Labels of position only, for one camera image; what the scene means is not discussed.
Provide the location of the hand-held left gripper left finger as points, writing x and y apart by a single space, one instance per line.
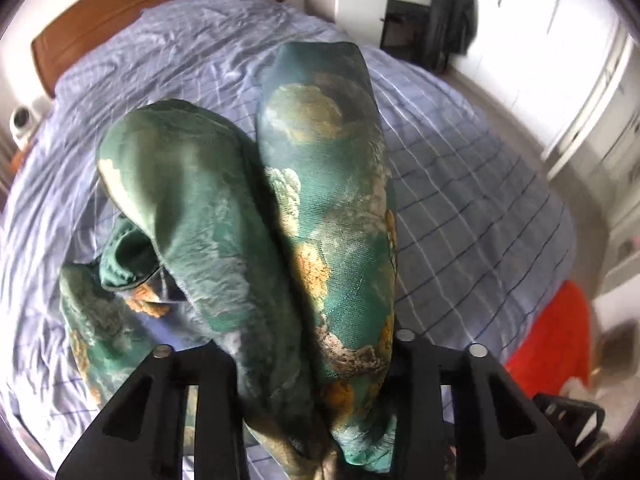
215 375

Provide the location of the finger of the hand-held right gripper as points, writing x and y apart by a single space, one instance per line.
567 417

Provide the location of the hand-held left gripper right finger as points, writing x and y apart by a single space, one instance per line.
415 370

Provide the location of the green patterned padded jacket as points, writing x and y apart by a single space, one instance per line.
225 210

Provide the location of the orange blanket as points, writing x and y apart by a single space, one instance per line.
550 340

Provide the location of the blue checked bed cover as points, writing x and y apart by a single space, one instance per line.
475 220

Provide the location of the wooden nightstand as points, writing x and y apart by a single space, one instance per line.
19 160

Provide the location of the small white round device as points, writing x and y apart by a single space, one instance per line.
22 122

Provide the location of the dark jacket on chair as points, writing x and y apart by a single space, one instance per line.
450 20

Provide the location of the white wardrobe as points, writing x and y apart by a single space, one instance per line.
525 20

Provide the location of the white desk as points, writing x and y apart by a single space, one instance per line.
350 5

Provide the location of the wooden bed headboard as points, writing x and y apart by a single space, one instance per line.
125 5

